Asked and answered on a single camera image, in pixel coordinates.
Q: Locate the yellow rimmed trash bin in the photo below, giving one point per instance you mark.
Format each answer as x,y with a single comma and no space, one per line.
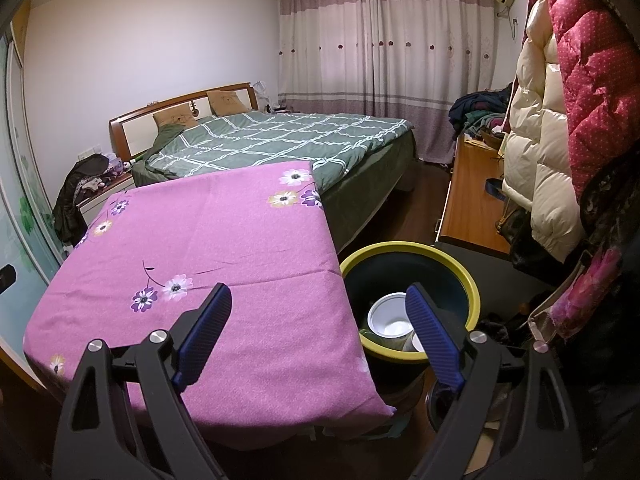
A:
400,270

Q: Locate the white puffer jacket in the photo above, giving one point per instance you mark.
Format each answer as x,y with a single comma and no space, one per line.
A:
545,135

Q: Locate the red dotted jacket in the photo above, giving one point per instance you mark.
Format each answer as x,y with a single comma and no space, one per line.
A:
590,60

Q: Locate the wooden desk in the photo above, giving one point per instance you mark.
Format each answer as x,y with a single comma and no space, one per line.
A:
470,195

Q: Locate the white paper bowl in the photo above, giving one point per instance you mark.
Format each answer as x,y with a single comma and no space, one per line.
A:
387,317

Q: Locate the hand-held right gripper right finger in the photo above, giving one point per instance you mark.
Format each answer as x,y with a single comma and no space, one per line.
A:
432,335

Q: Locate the white nightstand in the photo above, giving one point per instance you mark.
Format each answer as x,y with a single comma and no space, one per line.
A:
107,195

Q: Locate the sliding wardrobe door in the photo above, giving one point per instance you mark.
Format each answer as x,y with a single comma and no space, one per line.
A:
25,210

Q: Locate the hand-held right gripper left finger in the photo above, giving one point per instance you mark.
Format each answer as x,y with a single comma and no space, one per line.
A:
205,330

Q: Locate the purple floral tablecloth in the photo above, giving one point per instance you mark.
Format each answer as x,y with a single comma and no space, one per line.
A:
200,240

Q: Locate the white wall socket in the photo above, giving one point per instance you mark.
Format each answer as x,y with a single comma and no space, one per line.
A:
90,151

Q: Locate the green plastic bag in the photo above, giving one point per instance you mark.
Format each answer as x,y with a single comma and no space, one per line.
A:
390,344

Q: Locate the black bag on nightstand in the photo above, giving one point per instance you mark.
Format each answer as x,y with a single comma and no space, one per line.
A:
70,200

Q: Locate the pink floral cloth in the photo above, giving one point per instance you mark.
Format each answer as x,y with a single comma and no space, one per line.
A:
585,295

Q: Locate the brown handbag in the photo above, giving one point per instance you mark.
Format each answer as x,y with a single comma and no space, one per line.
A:
515,227

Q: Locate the wooden bed headboard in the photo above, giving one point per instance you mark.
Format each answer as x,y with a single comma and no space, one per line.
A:
135,135

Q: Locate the pile of clothes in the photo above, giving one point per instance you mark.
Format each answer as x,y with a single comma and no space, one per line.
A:
475,107

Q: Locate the brown bear face pillow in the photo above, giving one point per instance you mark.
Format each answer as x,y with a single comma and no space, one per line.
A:
172,119

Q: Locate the pink white curtain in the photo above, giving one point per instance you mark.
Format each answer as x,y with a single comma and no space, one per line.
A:
375,60

